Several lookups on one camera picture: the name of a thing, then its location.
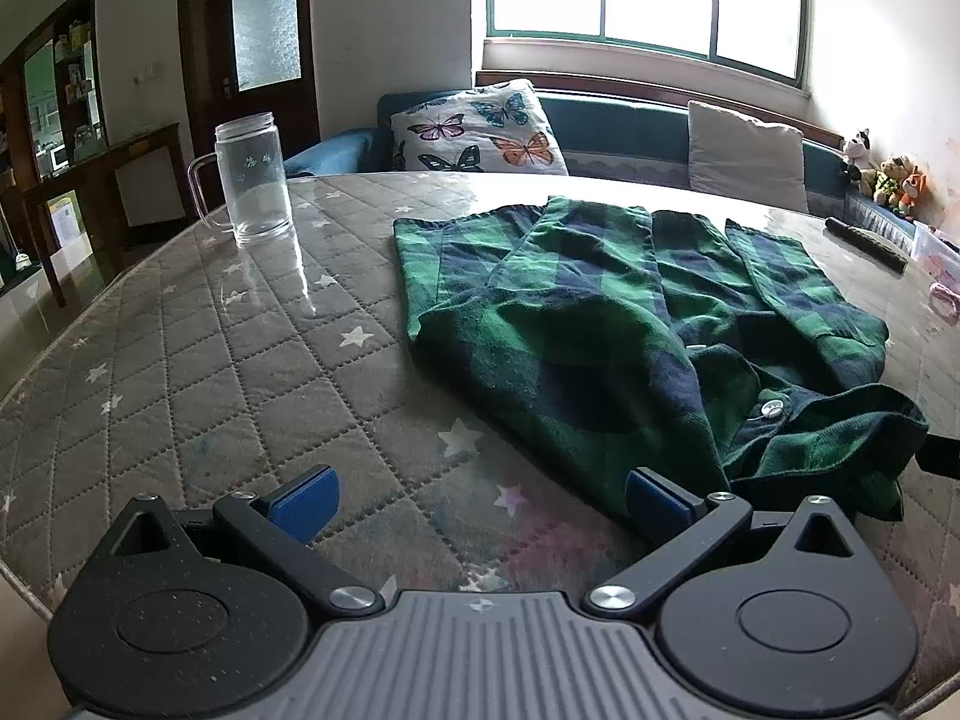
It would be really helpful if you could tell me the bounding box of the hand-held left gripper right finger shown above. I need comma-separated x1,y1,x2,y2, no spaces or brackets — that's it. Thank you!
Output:
585,467,863,621

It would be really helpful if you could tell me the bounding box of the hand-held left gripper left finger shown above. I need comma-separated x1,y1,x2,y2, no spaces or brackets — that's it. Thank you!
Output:
90,465,383,620

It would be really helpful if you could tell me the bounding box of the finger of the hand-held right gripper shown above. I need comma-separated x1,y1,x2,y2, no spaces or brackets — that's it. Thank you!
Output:
919,436,960,479

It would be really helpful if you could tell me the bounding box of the green plaid shirt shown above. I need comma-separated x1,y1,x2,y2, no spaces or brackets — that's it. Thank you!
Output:
394,195,931,545

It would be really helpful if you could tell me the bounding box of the clear plastic box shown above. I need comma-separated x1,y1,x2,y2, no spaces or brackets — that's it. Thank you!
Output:
911,225,960,293

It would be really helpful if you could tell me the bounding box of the black remote control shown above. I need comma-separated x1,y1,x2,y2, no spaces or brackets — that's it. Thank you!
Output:
825,216,910,272

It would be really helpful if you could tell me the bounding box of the orange fox plush toy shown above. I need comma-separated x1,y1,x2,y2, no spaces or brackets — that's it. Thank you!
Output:
892,165,929,218

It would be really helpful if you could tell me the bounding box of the brown bear plush toy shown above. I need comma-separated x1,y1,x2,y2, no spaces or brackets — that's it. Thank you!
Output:
862,155,912,203

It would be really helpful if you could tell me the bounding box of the clear glass mug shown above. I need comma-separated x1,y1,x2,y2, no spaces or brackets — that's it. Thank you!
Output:
186,112,295,247

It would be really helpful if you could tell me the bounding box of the cow plush toy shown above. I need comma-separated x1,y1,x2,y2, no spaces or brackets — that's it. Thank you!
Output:
840,129,872,181

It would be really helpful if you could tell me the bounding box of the plain beige pillow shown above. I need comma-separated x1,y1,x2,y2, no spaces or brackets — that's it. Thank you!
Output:
686,100,811,215

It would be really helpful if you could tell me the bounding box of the blue sofa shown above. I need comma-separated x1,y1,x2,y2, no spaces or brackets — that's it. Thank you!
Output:
283,90,923,256

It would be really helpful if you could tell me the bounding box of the white yellow carton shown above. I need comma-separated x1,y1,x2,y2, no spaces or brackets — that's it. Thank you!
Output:
46,191,85,260

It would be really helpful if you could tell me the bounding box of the dark wooden console table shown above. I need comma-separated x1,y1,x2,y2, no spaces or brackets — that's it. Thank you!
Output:
22,122,188,308

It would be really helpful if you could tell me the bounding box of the dark wooden door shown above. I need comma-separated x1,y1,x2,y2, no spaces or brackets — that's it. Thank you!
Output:
178,0,322,188

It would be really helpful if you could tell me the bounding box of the butterfly print pillow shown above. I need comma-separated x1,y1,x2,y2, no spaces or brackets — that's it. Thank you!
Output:
390,79,571,177

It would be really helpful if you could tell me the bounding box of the dark wooden shelf cabinet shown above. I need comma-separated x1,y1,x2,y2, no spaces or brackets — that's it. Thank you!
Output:
0,0,106,188

